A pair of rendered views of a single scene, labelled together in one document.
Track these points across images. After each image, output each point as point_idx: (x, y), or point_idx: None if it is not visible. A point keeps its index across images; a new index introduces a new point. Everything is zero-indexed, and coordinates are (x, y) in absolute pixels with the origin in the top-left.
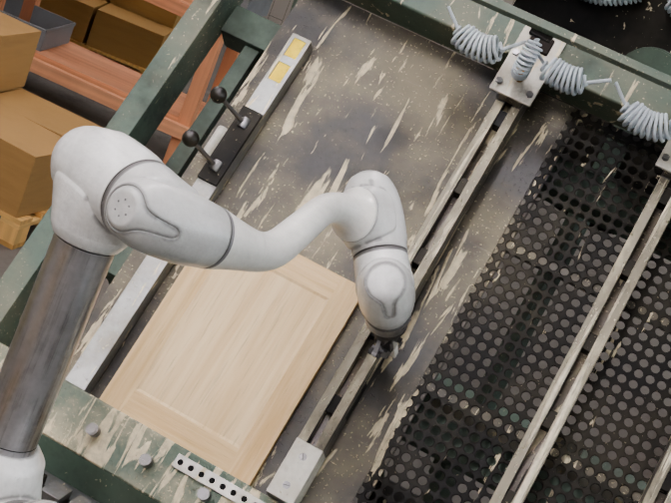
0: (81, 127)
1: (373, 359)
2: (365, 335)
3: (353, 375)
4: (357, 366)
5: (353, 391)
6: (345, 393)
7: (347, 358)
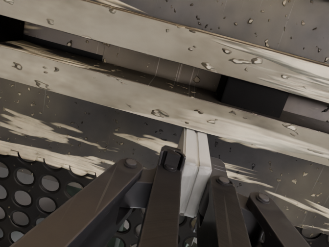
0: None
1: (143, 111)
2: (219, 65)
3: (103, 50)
4: (131, 54)
5: (24, 75)
6: (8, 51)
7: (122, 24)
